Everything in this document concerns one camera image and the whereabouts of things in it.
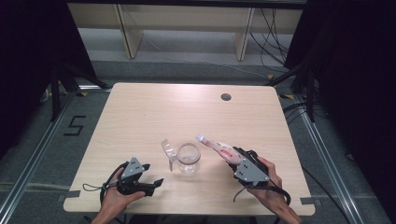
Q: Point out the person's right hand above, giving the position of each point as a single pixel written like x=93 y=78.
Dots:
x=274 y=189

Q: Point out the yellow black tape mark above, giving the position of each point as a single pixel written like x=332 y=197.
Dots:
x=270 y=76
x=82 y=94

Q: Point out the clear glass measuring cup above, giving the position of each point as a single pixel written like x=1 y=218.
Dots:
x=187 y=157

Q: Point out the light wooden shelf unit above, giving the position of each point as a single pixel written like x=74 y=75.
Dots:
x=130 y=40

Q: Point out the round dark table grommet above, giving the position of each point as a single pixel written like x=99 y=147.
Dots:
x=226 y=97

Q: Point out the aluminium floor rail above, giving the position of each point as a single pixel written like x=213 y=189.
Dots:
x=34 y=161
x=330 y=168

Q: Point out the black curtain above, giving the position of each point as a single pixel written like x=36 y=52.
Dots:
x=28 y=62
x=358 y=77

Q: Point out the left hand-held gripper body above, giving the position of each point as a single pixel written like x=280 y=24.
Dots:
x=132 y=169

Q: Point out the person's left hand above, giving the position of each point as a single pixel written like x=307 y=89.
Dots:
x=113 y=200

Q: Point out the black metal stand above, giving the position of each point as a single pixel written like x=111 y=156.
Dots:
x=56 y=93
x=309 y=93

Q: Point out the grey tape strip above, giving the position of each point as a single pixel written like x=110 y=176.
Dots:
x=70 y=195
x=309 y=201

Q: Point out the white red-printed plastic pouch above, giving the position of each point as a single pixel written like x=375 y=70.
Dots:
x=218 y=146

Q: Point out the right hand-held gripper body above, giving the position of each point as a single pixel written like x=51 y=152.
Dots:
x=250 y=172

